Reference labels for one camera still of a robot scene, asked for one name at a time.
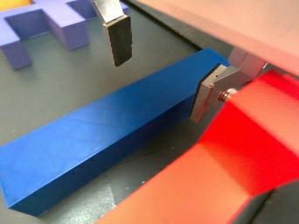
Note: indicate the blue long block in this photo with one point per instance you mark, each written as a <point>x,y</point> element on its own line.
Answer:
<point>53,161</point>

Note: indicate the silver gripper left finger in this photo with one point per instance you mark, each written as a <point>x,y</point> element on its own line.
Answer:
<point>117,22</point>

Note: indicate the yellow slotted board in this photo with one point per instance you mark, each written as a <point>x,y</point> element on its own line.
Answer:
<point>11,4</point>

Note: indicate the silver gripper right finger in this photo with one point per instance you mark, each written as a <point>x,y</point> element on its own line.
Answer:
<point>218,85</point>

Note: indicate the purple comb-shaped block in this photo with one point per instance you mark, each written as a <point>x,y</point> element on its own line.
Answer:
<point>61,17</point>

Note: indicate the red cross-shaped block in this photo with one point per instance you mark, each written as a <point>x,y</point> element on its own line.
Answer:
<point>247,155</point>

